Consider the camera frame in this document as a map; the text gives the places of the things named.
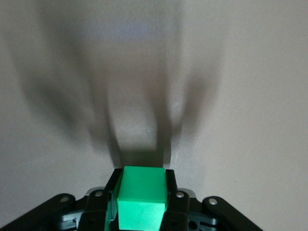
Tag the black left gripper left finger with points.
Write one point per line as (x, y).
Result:
(95, 211)

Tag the green cube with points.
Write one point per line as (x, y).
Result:
(142, 192)

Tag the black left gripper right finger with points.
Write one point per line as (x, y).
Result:
(178, 211)

